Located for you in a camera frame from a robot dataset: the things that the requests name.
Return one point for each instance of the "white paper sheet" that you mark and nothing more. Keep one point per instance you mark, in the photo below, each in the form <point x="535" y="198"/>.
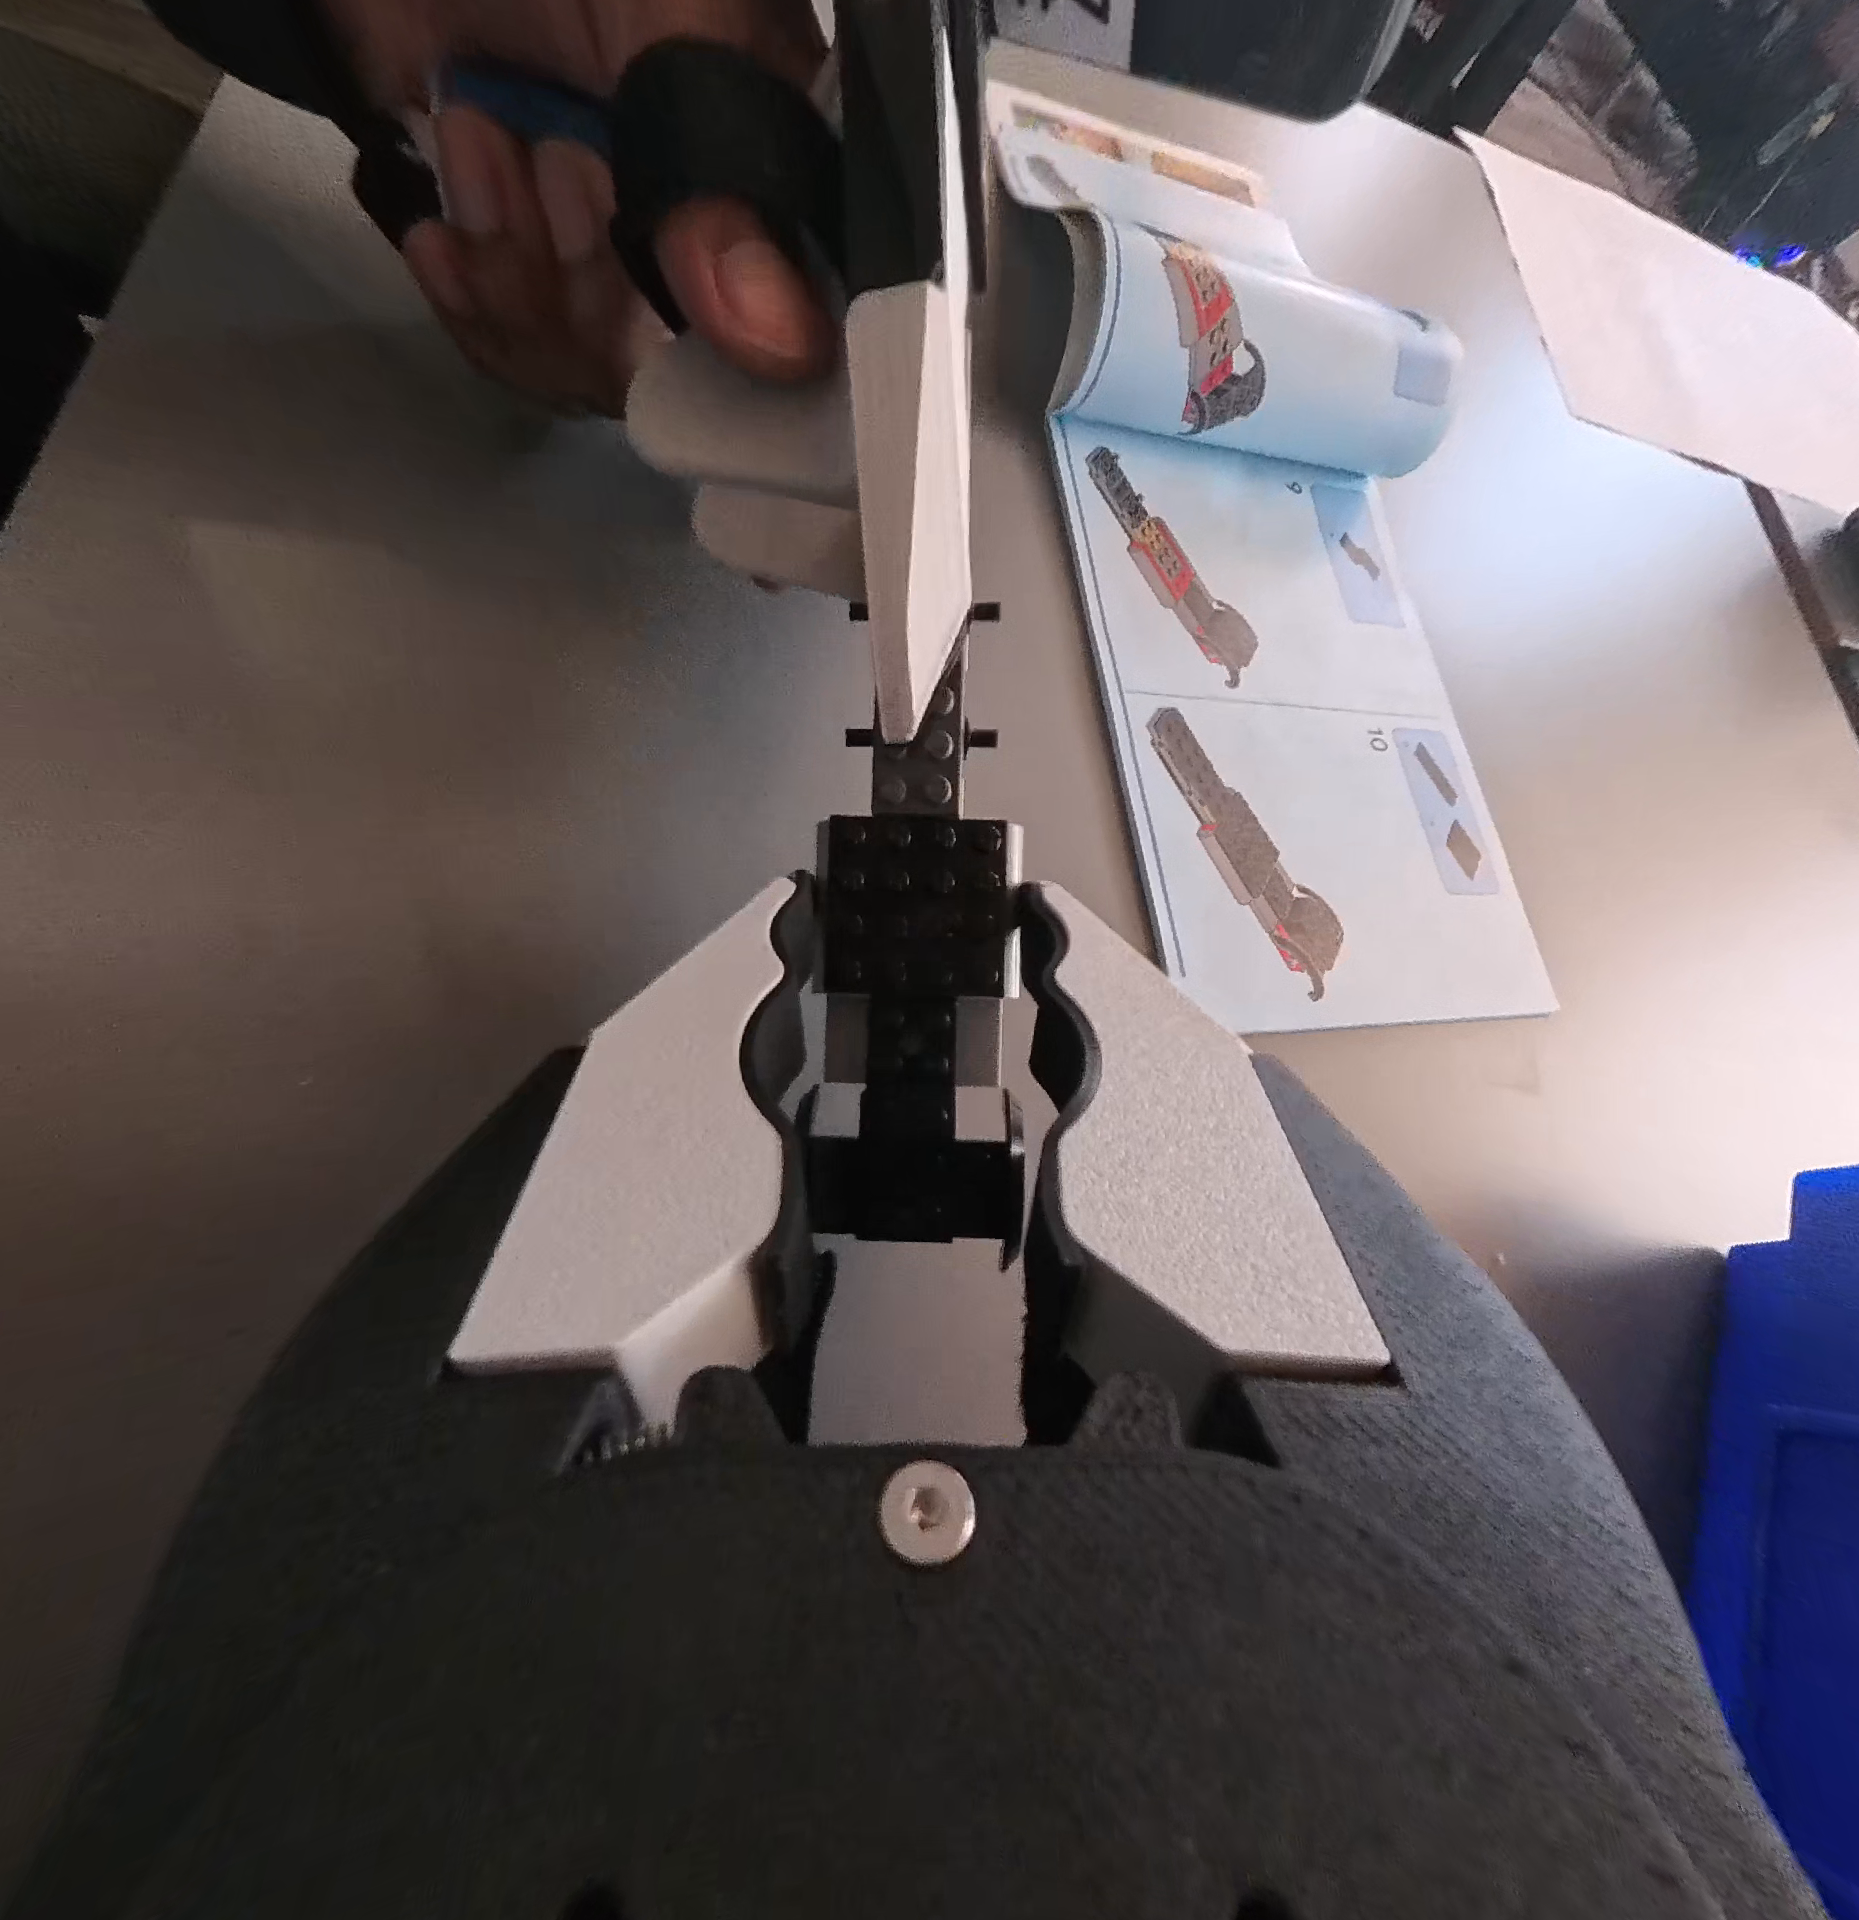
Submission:
<point x="1666" y="330"/>

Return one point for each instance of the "brick instruction booklet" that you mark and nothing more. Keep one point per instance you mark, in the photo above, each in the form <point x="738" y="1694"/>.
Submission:
<point x="1289" y="661"/>

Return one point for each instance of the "grey red brick model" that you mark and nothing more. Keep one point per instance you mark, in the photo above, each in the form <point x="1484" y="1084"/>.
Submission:
<point x="915" y="914"/>

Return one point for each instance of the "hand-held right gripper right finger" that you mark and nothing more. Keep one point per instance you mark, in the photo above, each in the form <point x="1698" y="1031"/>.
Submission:
<point x="1214" y="1200"/>

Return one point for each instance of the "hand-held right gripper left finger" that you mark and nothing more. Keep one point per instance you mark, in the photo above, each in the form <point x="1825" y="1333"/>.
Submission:
<point x="629" y="1200"/>

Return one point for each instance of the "blue plastic bin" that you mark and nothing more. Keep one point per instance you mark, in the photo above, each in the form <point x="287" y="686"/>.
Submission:
<point x="1801" y="1500"/>

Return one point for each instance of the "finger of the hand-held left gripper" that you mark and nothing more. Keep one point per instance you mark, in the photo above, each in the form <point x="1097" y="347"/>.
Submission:
<point x="915" y="481"/>
<point x="764" y="449"/>

